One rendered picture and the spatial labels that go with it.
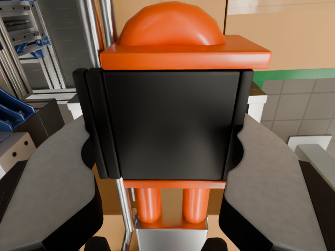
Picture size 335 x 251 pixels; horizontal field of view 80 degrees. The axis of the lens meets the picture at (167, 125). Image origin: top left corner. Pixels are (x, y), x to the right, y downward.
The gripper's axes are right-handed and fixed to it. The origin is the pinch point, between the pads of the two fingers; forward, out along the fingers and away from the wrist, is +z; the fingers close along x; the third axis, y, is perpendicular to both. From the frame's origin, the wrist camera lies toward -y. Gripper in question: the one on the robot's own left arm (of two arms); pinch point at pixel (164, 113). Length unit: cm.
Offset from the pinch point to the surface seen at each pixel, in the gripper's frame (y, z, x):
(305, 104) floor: 55, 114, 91
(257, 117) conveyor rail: 31, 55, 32
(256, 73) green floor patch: 33, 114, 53
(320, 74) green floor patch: 34, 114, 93
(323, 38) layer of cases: 5, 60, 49
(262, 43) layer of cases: 6, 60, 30
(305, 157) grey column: 89, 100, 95
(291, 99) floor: 51, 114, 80
